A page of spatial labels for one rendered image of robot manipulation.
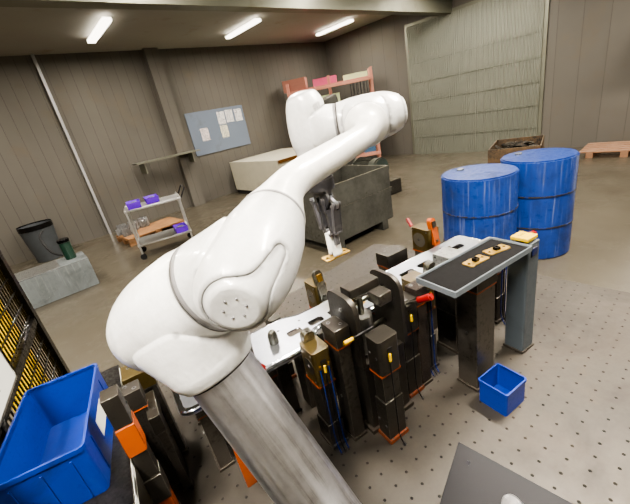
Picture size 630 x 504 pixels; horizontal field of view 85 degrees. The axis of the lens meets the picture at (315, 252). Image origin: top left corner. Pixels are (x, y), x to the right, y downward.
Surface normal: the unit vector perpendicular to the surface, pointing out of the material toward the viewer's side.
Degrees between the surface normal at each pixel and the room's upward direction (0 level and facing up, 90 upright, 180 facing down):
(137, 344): 93
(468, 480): 43
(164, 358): 89
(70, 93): 90
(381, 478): 0
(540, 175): 90
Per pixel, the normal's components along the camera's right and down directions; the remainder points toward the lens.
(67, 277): 0.66, 0.18
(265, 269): 0.60, -0.35
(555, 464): -0.18, -0.91
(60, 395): 0.45, 0.26
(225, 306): 0.04, 0.49
